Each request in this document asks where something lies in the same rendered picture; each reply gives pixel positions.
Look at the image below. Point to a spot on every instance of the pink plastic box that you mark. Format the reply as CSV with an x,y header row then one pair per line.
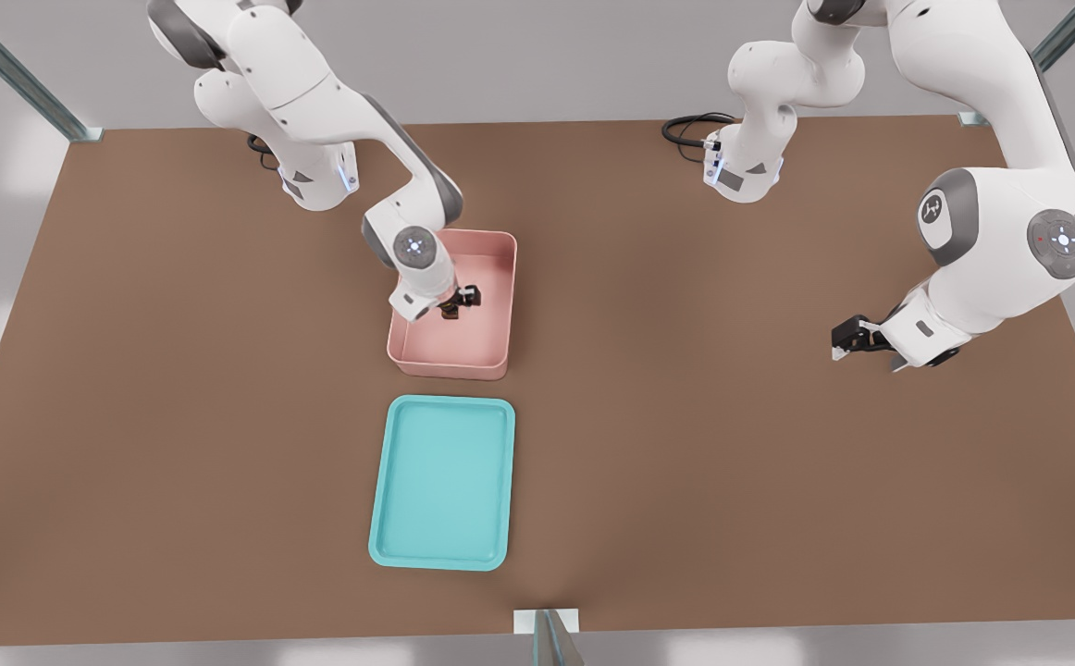
x,y
463,314

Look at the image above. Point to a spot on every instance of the silver frame post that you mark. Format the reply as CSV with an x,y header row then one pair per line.
x,y
551,638
1051,46
19,72

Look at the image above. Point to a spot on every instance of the pale blue-green tray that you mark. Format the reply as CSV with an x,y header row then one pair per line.
x,y
443,481

